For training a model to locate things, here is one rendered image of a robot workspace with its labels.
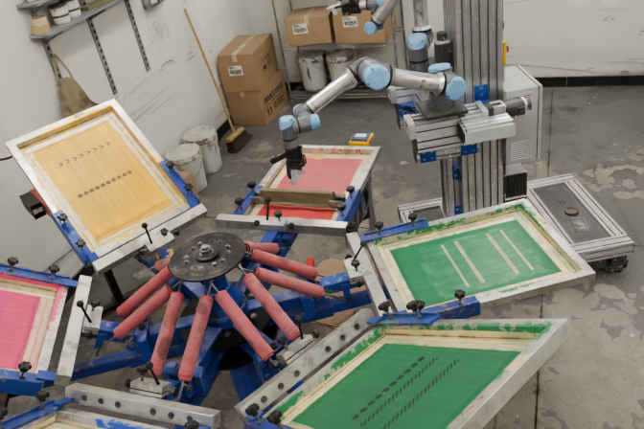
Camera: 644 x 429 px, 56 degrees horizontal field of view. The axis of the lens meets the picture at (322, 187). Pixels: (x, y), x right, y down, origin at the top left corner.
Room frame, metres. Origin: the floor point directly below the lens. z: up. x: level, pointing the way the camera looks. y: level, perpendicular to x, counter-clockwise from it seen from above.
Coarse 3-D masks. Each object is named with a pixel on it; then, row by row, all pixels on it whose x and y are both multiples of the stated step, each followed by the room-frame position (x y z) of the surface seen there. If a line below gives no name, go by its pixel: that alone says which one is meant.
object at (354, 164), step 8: (336, 160) 3.11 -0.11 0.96; (344, 160) 3.09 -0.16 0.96; (352, 160) 3.08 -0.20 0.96; (360, 160) 3.06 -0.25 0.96; (352, 168) 2.99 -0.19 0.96; (344, 176) 2.91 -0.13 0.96; (352, 176) 2.90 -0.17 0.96; (344, 184) 2.83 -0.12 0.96; (336, 192) 2.76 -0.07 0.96; (344, 192) 2.74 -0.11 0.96; (304, 208) 2.67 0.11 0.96; (312, 208) 2.65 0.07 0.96; (320, 208) 2.64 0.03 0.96; (328, 208) 2.63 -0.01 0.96; (296, 216) 2.60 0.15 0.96; (304, 216) 2.59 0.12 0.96; (312, 216) 2.57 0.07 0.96; (320, 216) 2.56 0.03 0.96; (328, 216) 2.55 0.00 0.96
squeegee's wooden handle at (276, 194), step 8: (264, 192) 2.74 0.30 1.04; (272, 192) 2.72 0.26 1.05; (280, 192) 2.70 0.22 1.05; (288, 192) 2.68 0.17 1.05; (296, 192) 2.67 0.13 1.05; (304, 192) 2.65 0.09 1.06; (312, 192) 2.63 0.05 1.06; (320, 192) 2.62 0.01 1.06; (328, 192) 2.60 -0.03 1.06; (264, 200) 2.75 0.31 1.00; (272, 200) 2.73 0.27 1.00; (280, 200) 2.71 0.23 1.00; (288, 200) 2.69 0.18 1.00; (296, 200) 2.67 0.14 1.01; (304, 200) 2.65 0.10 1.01; (312, 200) 2.63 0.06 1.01; (320, 200) 2.62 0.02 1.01; (328, 200) 2.60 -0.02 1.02
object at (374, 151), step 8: (304, 152) 3.27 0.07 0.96; (312, 152) 3.25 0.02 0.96; (320, 152) 3.23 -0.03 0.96; (328, 152) 3.21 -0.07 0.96; (336, 152) 3.19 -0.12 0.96; (344, 152) 3.17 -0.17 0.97; (352, 152) 3.15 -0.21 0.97; (360, 152) 3.13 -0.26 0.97; (368, 152) 3.11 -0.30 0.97; (376, 152) 3.05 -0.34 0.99; (368, 160) 2.98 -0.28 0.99; (376, 160) 3.00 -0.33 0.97; (272, 168) 3.10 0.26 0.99; (280, 168) 3.12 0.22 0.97; (368, 168) 2.90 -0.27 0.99; (264, 176) 3.01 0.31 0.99; (272, 176) 3.02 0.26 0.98; (360, 176) 2.82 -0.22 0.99; (368, 176) 2.85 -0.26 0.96; (264, 184) 2.93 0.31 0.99; (360, 184) 2.74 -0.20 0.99; (360, 192) 2.70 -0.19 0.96; (248, 208) 2.72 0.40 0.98
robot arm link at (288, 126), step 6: (282, 120) 2.65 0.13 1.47; (288, 120) 2.64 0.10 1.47; (294, 120) 2.67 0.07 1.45; (282, 126) 2.64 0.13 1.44; (288, 126) 2.63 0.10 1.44; (294, 126) 2.64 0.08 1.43; (282, 132) 2.65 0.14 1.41; (288, 132) 2.63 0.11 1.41; (294, 132) 2.64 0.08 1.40; (282, 138) 2.66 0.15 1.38; (288, 138) 2.63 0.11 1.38; (294, 138) 2.64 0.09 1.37
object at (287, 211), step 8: (312, 160) 3.16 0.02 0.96; (320, 160) 3.15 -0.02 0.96; (328, 160) 3.13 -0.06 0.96; (280, 184) 2.96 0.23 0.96; (264, 208) 2.74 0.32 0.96; (272, 208) 2.72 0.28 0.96; (280, 208) 2.71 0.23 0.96; (288, 208) 2.69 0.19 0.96; (296, 208) 2.68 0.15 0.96; (272, 216) 2.64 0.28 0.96; (288, 216) 2.61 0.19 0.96
